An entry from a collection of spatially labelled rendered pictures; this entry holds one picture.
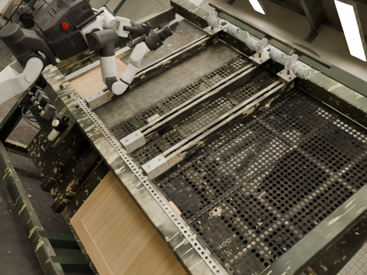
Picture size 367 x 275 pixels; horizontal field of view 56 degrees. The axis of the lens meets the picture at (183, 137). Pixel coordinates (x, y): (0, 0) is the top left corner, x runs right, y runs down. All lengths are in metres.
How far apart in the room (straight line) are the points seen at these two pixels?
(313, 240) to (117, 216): 1.11
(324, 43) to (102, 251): 6.48
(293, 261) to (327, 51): 6.39
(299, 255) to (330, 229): 0.18
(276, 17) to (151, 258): 7.24
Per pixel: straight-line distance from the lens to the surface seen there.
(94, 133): 2.13
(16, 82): 2.15
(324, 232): 1.65
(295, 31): 8.16
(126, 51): 2.74
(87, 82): 2.58
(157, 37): 2.05
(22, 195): 2.53
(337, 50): 7.62
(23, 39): 2.07
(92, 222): 2.28
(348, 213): 1.72
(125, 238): 2.09
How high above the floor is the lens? 1.37
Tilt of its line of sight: 6 degrees down
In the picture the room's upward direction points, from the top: 39 degrees clockwise
